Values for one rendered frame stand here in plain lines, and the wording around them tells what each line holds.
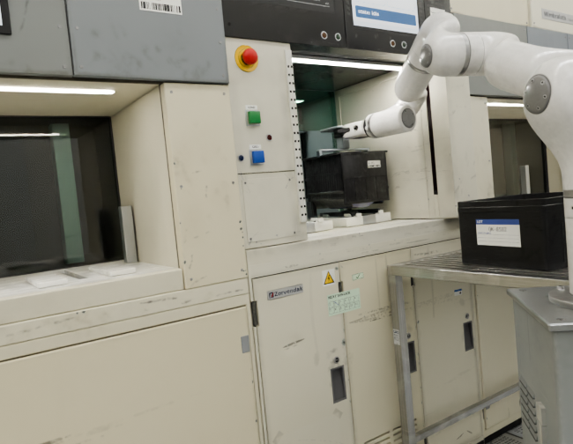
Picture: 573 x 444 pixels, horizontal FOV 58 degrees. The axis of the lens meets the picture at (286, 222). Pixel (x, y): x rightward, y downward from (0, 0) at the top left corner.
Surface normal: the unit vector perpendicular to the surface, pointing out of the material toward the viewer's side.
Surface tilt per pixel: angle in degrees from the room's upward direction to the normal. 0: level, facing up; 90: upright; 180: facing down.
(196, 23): 90
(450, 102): 90
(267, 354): 90
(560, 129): 128
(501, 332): 90
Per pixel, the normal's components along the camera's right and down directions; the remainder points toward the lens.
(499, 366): 0.56, -0.01
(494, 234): -0.89, 0.11
